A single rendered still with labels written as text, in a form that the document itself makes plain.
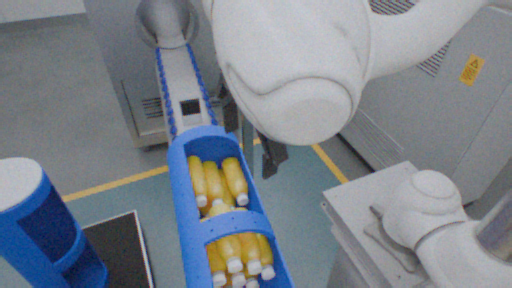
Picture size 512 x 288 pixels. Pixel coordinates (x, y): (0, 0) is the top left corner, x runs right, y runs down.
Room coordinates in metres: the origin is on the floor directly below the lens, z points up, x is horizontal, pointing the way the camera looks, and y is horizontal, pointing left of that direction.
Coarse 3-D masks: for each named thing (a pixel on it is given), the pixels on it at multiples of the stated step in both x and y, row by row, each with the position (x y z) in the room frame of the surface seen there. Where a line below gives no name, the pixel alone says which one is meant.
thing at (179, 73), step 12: (180, 48) 2.10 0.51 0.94; (168, 60) 1.96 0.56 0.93; (180, 60) 1.96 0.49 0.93; (156, 72) 1.94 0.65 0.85; (168, 72) 1.82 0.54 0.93; (180, 72) 1.82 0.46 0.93; (192, 72) 1.82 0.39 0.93; (168, 84) 1.69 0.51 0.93; (180, 84) 1.69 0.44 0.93; (192, 84) 1.69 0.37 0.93; (180, 96) 1.57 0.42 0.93; (204, 108) 1.46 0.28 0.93; (180, 120) 1.35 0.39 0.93; (204, 120) 1.35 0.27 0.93; (168, 132) 1.32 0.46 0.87; (180, 132) 1.26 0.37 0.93
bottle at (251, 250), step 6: (234, 210) 0.63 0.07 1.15; (240, 210) 0.63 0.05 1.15; (246, 210) 0.64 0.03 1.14; (240, 234) 0.55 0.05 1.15; (246, 234) 0.55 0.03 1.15; (252, 234) 0.55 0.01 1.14; (246, 240) 0.53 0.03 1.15; (252, 240) 0.53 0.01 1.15; (246, 246) 0.51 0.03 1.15; (252, 246) 0.51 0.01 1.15; (258, 246) 0.52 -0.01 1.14; (246, 252) 0.49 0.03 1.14; (252, 252) 0.49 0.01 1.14; (258, 252) 0.50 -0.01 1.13; (246, 258) 0.48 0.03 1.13; (252, 258) 0.48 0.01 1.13; (258, 258) 0.49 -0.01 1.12; (246, 264) 0.48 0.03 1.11
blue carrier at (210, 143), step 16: (192, 128) 0.94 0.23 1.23; (208, 128) 0.94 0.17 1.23; (176, 144) 0.89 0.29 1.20; (192, 144) 0.93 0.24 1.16; (208, 144) 0.95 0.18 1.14; (224, 144) 0.97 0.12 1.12; (176, 160) 0.82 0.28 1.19; (208, 160) 0.94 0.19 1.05; (240, 160) 0.93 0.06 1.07; (176, 176) 0.75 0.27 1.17; (176, 192) 0.70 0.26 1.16; (192, 192) 0.66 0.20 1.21; (256, 192) 0.72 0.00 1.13; (176, 208) 0.65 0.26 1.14; (192, 208) 0.60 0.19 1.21; (256, 208) 0.71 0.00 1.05; (192, 224) 0.55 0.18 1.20; (208, 224) 0.53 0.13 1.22; (224, 224) 0.53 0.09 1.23; (240, 224) 0.53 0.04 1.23; (256, 224) 0.54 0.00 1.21; (192, 240) 0.50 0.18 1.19; (208, 240) 0.49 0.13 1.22; (272, 240) 0.54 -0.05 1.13; (192, 256) 0.46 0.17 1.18; (192, 272) 0.42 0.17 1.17; (208, 272) 0.40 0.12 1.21; (288, 272) 0.44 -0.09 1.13
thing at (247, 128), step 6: (246, 120) 1.54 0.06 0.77; (246, 126) 1.54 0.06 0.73; (252, 126) 1.55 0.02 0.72; (246, 132) 1.54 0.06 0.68; (252, 132) 1.55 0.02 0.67; (246, 138) 1.54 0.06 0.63; (252, 138) 1.55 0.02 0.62; (246, 144) 1.54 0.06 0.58; (252, 144) 1.55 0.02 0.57; (246, 150) 1.54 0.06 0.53; (252, 150) 1.55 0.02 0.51; (246, 156) 1.54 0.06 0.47; (252, 156) 1.55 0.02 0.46; (246, 162) 1.54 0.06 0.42; (252, 162) 1.55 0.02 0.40; (252, 168) 1.55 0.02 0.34; (252, 174) 1.55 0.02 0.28
